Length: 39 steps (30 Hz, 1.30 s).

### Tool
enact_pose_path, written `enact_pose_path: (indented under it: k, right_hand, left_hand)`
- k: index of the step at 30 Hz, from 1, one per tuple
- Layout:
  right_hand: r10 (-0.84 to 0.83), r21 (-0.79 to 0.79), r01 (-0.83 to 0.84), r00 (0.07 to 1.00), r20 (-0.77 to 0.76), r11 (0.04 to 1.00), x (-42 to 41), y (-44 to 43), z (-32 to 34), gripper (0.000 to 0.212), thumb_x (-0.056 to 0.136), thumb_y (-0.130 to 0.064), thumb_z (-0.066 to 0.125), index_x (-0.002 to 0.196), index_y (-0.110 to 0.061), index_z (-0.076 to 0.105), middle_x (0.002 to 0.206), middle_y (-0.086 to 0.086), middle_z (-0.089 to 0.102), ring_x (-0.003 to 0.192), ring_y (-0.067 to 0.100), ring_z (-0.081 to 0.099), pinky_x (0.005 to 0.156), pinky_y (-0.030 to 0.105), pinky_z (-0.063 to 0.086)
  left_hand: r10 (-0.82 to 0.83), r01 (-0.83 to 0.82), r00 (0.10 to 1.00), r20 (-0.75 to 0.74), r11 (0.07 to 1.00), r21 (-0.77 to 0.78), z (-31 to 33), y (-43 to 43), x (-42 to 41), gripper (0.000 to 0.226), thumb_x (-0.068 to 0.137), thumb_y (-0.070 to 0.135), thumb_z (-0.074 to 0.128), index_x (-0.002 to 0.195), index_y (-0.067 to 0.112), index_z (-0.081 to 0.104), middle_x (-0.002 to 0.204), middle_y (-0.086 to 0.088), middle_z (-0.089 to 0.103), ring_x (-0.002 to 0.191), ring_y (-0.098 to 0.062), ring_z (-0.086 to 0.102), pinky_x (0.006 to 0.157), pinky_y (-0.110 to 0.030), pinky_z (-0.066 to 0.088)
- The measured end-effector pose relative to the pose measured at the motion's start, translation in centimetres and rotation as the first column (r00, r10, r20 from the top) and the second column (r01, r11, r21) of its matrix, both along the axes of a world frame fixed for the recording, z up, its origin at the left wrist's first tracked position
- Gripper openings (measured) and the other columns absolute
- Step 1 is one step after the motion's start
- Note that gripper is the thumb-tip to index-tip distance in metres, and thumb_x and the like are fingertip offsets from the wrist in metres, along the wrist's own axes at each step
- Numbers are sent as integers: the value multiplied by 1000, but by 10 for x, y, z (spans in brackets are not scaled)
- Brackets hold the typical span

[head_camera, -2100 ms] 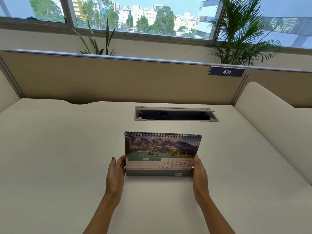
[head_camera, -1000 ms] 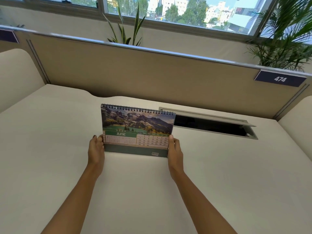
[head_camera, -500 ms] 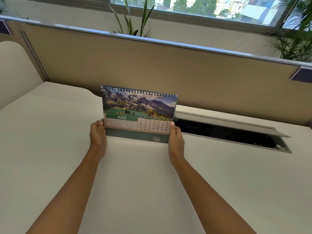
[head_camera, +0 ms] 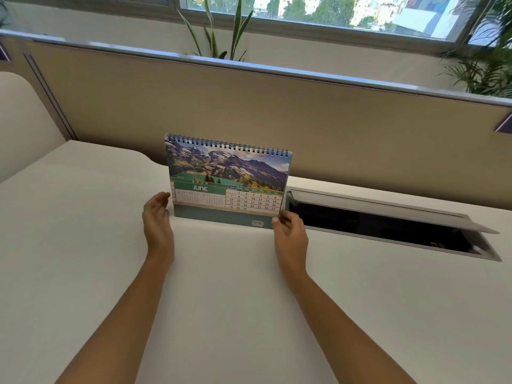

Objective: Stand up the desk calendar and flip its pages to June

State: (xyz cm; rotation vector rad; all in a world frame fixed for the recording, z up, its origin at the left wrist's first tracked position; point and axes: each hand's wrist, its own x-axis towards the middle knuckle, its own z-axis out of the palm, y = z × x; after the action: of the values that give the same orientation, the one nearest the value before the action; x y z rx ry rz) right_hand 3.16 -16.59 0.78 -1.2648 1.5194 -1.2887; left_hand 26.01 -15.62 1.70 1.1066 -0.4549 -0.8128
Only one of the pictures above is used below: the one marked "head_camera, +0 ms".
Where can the person's right hand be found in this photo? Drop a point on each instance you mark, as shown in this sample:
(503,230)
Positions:
(292,243)

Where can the person's left hand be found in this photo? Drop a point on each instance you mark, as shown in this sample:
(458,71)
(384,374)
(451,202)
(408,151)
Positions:
(158,227)

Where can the person's left fingers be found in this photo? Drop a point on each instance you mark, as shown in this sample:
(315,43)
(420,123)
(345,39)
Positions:
(159,199)

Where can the person's right thumb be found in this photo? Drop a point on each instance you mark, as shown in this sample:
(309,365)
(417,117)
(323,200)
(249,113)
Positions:
(277,222)

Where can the spiral-bound desk calendar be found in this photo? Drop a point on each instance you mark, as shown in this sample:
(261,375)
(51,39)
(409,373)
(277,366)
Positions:
(224,171)

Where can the person's right forearm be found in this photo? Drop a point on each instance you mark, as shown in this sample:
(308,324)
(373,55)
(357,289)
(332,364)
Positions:
(340,331)

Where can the person's left forearm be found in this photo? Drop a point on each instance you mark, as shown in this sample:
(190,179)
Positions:
(124,319)

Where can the beige desk partition panel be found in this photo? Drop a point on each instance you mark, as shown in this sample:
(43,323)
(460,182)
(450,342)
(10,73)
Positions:
(256,115)

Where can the long-leaved snake plant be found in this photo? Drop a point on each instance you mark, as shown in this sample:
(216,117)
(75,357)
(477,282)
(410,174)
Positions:
(224,31)

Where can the purple partition end cap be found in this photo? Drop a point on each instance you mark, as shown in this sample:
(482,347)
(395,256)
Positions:
(3,51)
(504,123)

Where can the feathery palm plant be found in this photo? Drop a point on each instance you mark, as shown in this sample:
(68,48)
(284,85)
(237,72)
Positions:
(484,63)

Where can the grey window frame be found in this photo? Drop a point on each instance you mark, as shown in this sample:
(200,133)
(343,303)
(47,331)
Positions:
(320,29)

